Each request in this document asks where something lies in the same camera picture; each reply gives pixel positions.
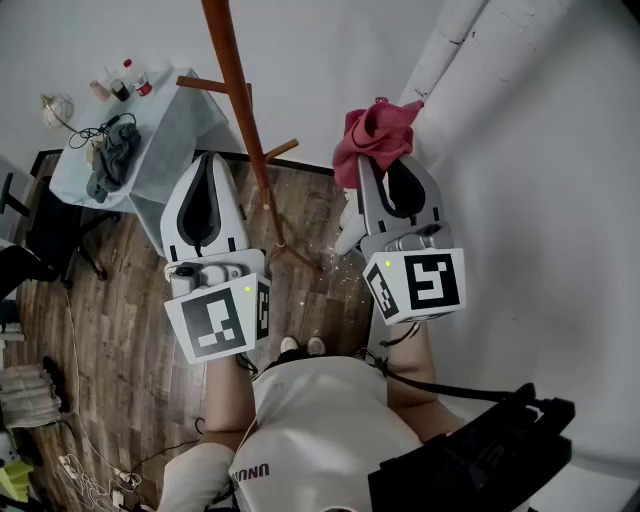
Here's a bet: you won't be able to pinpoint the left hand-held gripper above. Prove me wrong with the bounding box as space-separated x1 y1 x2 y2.
159 151 272 365

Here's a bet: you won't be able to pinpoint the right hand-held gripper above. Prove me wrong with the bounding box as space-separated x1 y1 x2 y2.
356 154 467 326

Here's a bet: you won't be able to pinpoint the red cloth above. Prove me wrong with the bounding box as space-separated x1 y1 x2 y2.
332 97 425 190

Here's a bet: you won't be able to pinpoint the wooden coat stand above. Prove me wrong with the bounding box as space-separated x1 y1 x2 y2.
175 0 325 274

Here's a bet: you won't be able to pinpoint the black shoulder bag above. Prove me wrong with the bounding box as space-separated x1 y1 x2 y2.
367 367 576 512

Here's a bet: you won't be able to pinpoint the person's left forearm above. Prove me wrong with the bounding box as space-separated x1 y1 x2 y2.
202 352 259 446

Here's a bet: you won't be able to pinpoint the person's right forearm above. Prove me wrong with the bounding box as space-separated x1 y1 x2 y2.
384 322 466 444

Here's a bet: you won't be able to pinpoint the crumpled grey cloth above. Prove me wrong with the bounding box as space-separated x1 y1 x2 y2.
85 121 142 204

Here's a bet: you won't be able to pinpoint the yellow-green plastic rack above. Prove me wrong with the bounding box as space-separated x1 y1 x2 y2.
0 459 34 504

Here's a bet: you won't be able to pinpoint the table with white cover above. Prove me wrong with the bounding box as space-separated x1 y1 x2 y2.
48 67 236 251

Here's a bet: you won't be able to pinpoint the black office chair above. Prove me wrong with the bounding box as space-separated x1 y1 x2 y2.
0 172 121 291

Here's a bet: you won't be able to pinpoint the person's black trousers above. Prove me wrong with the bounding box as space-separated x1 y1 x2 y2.
272 348 321 369

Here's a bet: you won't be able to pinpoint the person's white shirt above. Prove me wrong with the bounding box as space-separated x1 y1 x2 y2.
157 353 466 512

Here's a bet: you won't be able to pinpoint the folded white towels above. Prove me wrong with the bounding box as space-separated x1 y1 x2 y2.
0 363 64 430

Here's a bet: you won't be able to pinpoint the black cable with adapter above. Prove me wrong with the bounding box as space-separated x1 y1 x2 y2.
68 112 137 150

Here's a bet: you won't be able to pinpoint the white wall pipe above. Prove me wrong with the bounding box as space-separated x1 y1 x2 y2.
394 0 494 109
333 0 576 257

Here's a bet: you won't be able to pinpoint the white wire globe lamp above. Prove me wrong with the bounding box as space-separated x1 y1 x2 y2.
39 92 76 131

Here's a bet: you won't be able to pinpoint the tangle of white cables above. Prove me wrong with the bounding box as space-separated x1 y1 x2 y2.
57 452 144 512

